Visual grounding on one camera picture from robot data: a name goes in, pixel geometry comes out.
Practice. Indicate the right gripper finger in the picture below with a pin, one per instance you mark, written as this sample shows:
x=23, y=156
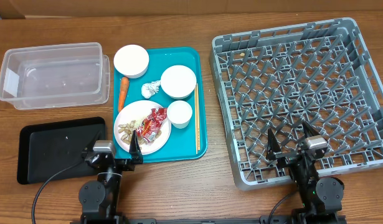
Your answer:
x=273, y=149
x=308, y=130

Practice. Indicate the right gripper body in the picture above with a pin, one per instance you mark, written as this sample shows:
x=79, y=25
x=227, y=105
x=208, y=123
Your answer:
x=299, y=172

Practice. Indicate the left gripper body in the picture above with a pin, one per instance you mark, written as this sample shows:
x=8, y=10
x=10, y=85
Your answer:
x=121, y=166

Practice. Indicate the peanuts and rice scraps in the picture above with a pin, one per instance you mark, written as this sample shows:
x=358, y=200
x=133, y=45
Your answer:
x=126, y=131

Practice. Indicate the red snack wrapper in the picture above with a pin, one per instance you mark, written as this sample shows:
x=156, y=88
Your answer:
x=151, y=125

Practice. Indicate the white cup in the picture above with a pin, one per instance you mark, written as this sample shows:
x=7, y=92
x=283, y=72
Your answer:
x=179, y=113

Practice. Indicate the white napkin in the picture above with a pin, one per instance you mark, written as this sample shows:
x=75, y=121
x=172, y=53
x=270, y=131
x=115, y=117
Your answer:
x=150, y=89

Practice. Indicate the white bowl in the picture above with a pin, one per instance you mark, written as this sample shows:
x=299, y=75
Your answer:
x=178, y=81

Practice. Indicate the pink bowl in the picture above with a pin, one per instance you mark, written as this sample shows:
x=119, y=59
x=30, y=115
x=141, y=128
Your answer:
x=131, y=61

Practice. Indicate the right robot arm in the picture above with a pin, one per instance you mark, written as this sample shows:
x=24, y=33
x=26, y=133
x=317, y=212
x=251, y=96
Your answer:
x=321, y=197

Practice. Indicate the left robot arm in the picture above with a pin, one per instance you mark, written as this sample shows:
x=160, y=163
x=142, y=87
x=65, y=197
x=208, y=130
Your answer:
x=99, y=198

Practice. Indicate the grey dishwasher rack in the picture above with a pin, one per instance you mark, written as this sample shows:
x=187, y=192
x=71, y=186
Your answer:
x=276, y=79

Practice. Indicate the black tray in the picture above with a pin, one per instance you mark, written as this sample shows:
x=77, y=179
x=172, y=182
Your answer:
x=45, y=149

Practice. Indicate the orange carrot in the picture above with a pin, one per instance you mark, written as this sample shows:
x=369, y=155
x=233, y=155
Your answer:
x=123, y=92

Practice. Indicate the teal serving tray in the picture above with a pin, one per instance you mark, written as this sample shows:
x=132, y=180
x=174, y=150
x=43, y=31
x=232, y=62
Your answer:
x=181, y=144

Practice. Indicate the wooden chopstick left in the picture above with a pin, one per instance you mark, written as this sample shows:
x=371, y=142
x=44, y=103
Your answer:
x=196, y=117

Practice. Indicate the wooden chopstick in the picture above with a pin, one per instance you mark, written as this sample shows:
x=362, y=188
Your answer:
x=199, y=121
x=196, y=117

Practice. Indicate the clear plastic bin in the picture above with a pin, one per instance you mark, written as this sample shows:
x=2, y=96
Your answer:
x=55, y=76

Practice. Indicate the wooden chopstick right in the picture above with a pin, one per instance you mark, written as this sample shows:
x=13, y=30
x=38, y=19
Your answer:
x=199, y=121

